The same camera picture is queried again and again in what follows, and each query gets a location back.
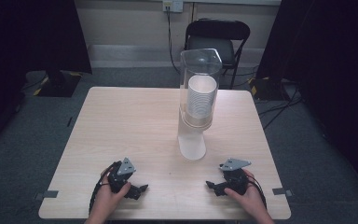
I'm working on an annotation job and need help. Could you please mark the black floor cables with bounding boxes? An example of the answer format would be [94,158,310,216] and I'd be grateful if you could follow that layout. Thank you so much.
[256,85,303,131]

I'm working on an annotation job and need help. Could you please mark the black folding chair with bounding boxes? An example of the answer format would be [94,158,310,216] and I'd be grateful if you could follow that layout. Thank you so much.
[183,18,252,91]

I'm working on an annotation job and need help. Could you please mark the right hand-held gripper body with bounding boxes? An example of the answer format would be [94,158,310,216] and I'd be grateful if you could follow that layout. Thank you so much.
[218,158,253,196]

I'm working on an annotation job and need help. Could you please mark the black power cable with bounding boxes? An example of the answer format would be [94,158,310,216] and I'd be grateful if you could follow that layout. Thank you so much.
[166,8,182,75]

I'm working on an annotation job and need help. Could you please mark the black curtain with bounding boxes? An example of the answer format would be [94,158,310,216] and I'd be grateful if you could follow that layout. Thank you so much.
[0,0,93,157]
[255,0,358,190]

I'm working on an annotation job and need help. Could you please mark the clear plastic cup dispenser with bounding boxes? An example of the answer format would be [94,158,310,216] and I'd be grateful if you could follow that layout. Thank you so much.
[176,48,224,161]

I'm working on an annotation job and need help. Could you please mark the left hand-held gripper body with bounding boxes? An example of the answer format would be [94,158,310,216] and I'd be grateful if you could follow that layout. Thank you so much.
[106,157,137,194]

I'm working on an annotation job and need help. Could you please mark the person's right hand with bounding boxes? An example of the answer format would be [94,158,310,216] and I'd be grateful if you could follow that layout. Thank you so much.
[224,169,267,217]

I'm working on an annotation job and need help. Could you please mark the grey tape strip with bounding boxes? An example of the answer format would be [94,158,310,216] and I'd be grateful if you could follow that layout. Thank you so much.
[271,187,294,198]
[34,189,60,201]

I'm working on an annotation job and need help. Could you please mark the black stand base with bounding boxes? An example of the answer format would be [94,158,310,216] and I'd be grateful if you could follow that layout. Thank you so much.
[249,77,290,102]
[36,69,82,98]

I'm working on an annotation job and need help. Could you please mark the white wall outlet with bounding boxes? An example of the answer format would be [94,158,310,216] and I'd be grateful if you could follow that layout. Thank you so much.
[162,0,185,14]

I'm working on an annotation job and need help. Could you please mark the person's left hand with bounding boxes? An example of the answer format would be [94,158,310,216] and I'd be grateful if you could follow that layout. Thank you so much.
[92,169,132,217]

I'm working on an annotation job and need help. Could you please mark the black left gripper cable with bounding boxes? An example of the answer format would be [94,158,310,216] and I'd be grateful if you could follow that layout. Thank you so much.
[88,166,115,216]

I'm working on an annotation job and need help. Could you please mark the stack of white paper cups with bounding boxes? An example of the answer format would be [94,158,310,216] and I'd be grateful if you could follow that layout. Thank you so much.
[186,75,218,119]

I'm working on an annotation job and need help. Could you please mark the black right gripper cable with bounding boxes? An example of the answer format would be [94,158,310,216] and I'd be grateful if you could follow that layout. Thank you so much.
[245,174,268,210]

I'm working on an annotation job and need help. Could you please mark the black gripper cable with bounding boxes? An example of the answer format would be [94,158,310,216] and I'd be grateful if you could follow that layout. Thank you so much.
[88,166,115,216]
[245,174,268,210]

